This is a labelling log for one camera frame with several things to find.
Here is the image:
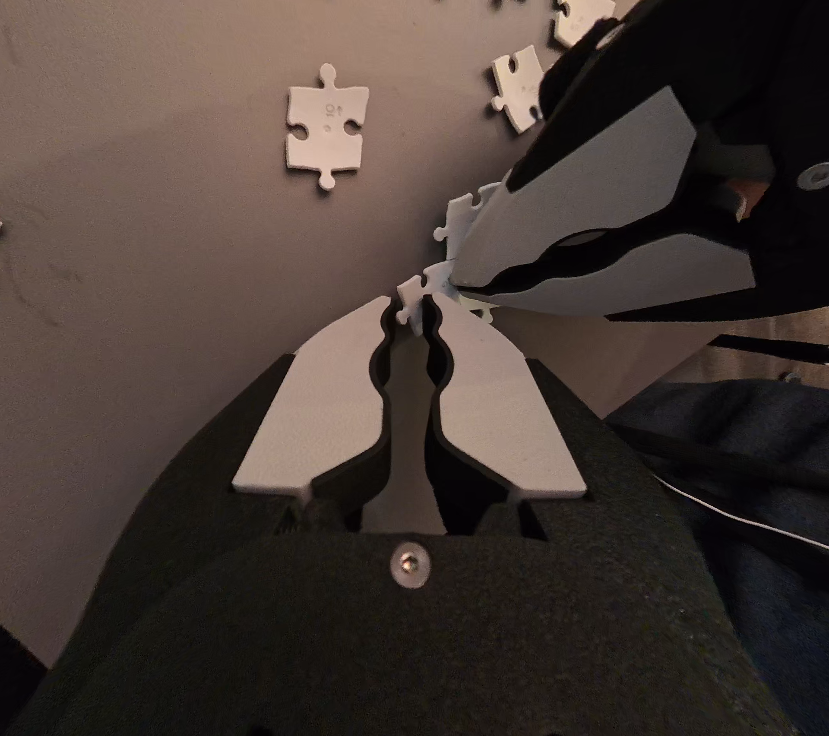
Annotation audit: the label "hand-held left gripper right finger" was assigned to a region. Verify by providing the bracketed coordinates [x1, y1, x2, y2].
[423, 292, 589, 536]

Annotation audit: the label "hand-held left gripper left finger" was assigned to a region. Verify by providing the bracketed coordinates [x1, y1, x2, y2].
[231, 294, 396, 533]

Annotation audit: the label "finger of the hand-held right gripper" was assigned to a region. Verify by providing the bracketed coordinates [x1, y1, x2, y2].
[487, 231, 759, 319]
[452, 86, 699, 291]

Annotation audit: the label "single white puzzle piece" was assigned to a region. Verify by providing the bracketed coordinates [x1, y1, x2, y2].
[453, 291, 501, 324]

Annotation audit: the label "joined white puzzle section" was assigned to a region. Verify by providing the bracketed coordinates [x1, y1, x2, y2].
[396, 182, 503, 338]

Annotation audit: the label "white puzzle pieces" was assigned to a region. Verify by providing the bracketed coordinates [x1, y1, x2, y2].
[204, 0, 616, 191]

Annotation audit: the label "white cable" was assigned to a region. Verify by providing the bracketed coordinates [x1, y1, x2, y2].
[651, 469, 829, 550]

